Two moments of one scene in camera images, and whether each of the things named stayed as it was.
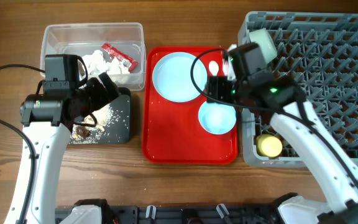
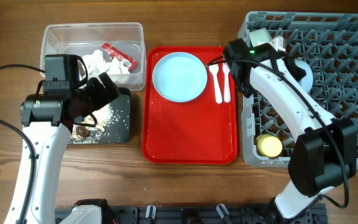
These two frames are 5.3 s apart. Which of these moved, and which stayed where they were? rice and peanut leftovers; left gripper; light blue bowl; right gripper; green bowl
Moved: light blue bowl; right gripper
Stayed: rice and peanut leftovers; left gripper; green bowl
